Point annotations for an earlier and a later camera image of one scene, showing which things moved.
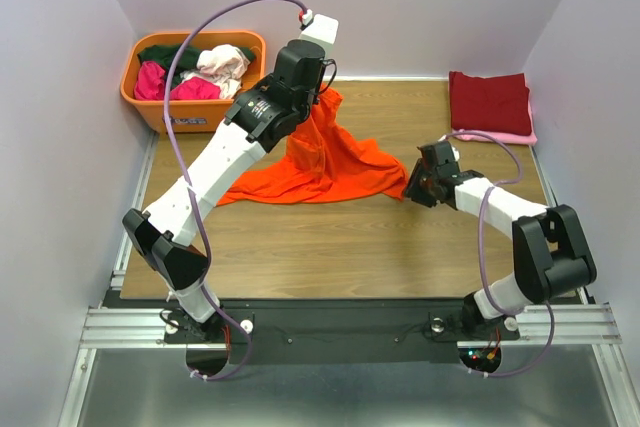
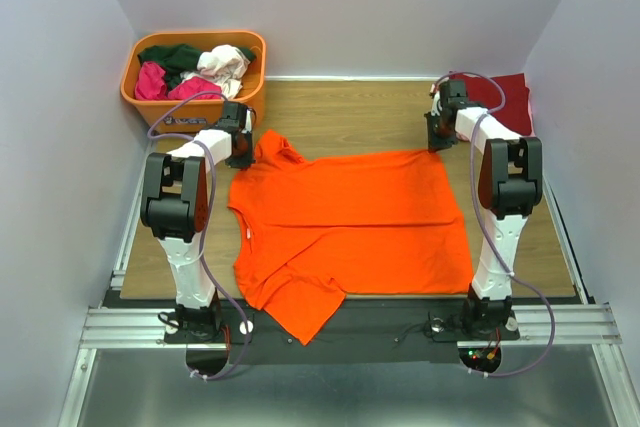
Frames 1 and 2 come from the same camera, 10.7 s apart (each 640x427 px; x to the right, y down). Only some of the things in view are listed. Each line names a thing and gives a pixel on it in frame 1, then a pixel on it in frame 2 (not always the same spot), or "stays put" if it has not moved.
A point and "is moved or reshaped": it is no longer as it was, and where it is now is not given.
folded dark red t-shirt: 497,103 stays put
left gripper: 317,88 → 247,160
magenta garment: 150,84 stays put
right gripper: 413,189 → 435,142
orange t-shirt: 316,163 is moved or reshaped
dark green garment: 187,58 stays put
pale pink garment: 222,64 stays put
